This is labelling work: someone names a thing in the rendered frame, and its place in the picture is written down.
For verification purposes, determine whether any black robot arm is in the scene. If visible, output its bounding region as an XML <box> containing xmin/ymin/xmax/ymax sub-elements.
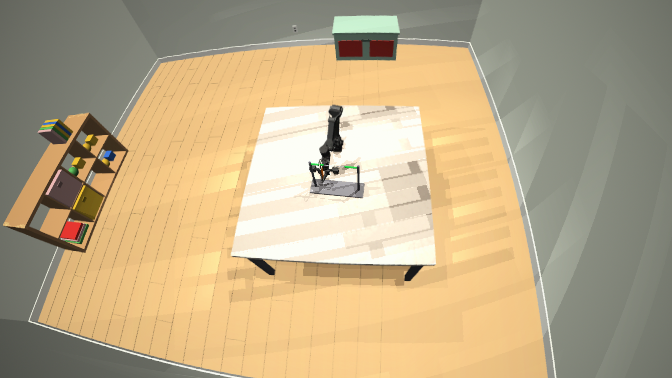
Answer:
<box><xmin>318</xmin><ymin>104</ymin><xmax>344</xmax><ymax>166</ymax></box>

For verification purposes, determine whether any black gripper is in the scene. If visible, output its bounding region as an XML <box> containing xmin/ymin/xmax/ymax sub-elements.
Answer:
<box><xmin>312</xmin><ymin>158</ymin><xmax>339</xmax><ymax>182</ymax></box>

